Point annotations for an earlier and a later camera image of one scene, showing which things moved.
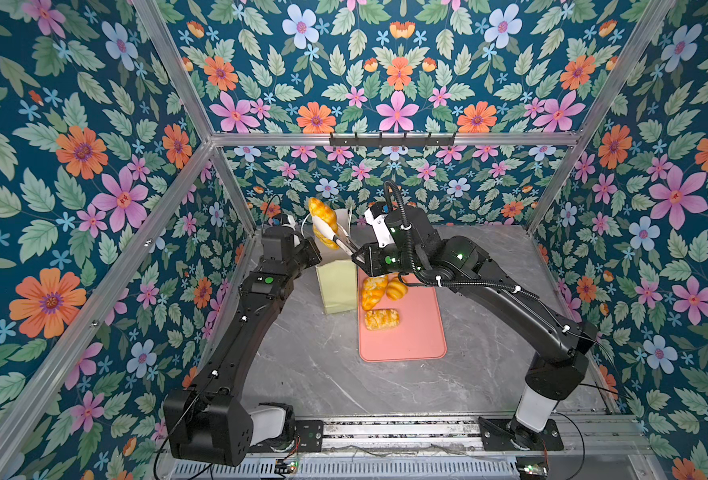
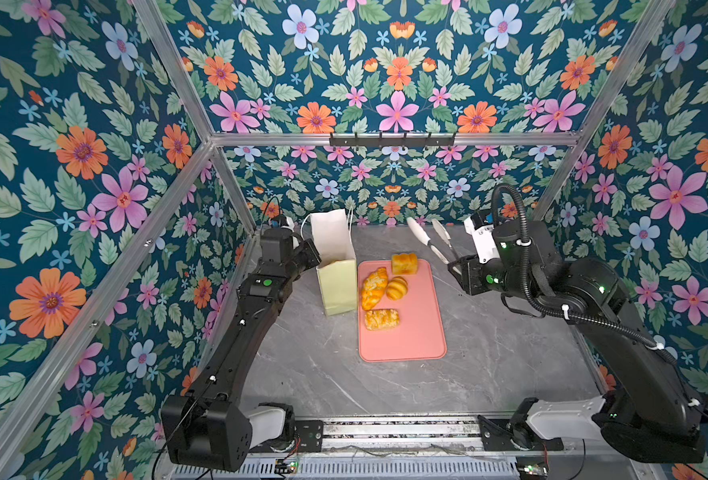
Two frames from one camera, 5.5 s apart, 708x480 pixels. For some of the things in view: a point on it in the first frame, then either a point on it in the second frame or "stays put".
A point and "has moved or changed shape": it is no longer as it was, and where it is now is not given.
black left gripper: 309,245 stays put
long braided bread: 373,288 stays put
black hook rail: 391,141 stays put
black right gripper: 371,252 → 466,269
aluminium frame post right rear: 639,50 stays put
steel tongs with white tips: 340,235 has moved or changed shape
